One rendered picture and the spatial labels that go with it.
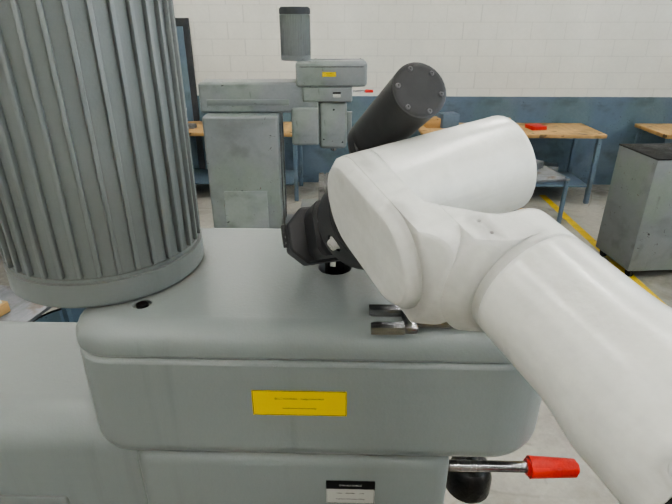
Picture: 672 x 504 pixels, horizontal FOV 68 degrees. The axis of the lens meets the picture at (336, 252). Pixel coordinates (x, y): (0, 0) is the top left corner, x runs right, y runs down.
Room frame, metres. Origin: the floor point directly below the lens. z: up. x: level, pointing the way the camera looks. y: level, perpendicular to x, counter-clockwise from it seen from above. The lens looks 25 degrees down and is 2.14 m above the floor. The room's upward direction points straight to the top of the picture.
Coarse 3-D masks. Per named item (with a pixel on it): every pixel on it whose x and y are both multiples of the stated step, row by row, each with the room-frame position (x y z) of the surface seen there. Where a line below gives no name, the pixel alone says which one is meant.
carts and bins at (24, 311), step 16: (544, 176) 4.47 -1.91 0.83; (560, 176) 4.47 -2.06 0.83; (560, 208) 4.40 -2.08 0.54; (0, 288) 2.36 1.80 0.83; (0, 304) 2.10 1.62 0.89; (16, 304) 2.19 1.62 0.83; (32, 304) 2.19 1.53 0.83; (0, 320) 2.04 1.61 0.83; (16, 320) 2.04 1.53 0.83; (32, 320) 2.06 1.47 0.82; (48, 320) 2.43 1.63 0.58; (64, 320) 2.29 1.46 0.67
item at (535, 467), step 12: (528, 456) 0.40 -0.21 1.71; (540, 456) 0.40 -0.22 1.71; (456, 468) 0.39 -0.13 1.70; (468, 468) 0.39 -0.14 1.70; (480, 468) 0.39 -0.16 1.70; (492, 468) 0.39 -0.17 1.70; (504, 468) 0.39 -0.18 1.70; (516, 468) 0.39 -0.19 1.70; (528, 468) 0.39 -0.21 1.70; (540, 468) 0.39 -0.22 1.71; (552, 468) 0.39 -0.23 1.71; (564, 468) 0.39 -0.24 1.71; (576, 468) 0.39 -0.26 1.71
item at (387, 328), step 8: (376, 304) 0.41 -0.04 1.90; (376, 312) 0.40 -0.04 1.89; (384, 312) 0.40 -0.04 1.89; (392, 312) 0.40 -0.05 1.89; (400, 312) 0.40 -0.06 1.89; (408, 320) 0.38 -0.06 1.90; (376, 328) 0.37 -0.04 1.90; (384, 328) 0.37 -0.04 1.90; (392, 328) 0.37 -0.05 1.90; (400, 328) 0.37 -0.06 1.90; (408, 328) 0.37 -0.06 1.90; (416, 328) 0.37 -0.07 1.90
